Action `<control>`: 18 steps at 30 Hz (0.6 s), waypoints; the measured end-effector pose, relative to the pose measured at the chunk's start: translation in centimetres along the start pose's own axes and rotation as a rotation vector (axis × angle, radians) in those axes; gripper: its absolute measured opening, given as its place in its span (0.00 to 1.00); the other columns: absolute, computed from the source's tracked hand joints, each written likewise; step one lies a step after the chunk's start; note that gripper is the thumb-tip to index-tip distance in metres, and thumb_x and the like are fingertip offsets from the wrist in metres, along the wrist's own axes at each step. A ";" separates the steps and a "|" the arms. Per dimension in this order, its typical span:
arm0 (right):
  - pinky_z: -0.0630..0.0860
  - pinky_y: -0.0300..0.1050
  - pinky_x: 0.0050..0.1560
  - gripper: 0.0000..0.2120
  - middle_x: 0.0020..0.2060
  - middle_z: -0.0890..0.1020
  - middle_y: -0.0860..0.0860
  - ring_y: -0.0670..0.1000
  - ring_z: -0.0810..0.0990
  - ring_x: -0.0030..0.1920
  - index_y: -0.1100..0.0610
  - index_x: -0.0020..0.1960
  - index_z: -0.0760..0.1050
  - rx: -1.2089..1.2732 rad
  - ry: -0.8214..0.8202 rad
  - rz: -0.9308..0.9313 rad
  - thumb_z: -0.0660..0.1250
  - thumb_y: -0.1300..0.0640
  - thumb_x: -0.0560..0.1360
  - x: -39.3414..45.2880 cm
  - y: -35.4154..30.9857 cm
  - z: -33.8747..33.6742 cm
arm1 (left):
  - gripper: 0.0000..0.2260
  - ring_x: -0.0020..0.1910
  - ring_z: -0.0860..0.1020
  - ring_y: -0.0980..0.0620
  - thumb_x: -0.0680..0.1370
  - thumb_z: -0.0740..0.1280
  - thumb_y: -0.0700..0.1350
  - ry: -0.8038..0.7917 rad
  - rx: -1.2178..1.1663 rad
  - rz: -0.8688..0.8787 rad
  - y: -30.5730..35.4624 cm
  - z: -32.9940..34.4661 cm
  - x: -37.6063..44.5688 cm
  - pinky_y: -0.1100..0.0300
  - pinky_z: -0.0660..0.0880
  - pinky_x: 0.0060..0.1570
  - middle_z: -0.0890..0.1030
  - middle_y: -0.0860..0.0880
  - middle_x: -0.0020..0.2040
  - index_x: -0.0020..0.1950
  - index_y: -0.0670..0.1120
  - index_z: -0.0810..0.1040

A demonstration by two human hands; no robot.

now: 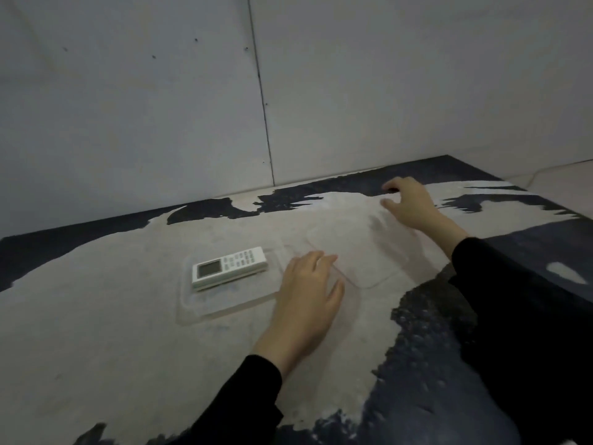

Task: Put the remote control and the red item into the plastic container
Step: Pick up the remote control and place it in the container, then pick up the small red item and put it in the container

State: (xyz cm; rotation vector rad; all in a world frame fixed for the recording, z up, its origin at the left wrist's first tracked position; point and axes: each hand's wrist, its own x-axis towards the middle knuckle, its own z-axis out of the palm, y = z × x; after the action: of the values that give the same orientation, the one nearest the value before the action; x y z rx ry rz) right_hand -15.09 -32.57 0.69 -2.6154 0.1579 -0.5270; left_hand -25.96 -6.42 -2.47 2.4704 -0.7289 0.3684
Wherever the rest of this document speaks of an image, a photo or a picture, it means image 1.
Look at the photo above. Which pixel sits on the person's left hand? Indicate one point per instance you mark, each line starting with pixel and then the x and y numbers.
pixel 303 305

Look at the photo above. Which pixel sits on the person's right hand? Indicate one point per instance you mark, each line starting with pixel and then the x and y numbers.
pixel 414 206

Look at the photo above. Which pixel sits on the person's right thumb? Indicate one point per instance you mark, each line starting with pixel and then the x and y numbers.
pixel 391 207

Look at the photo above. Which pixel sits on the person's left thumb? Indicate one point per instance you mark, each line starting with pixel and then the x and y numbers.
pixel 337 297

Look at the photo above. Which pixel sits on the person's left middle finger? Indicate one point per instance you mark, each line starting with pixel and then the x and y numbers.
pixel 309 266

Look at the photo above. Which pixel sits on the clear plastic lid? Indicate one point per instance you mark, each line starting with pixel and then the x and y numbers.
pixel 361 247

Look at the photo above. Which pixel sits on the person's left forearm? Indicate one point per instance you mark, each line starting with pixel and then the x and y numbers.
pixel 241 403

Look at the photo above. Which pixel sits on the person's right forearm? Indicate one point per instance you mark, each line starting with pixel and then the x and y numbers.
pixel 519 329

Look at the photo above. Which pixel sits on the white remote control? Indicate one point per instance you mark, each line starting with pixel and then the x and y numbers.
pixel 229 267

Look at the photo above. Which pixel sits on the clear plastic container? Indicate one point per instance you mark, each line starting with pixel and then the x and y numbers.
pixel 231 298

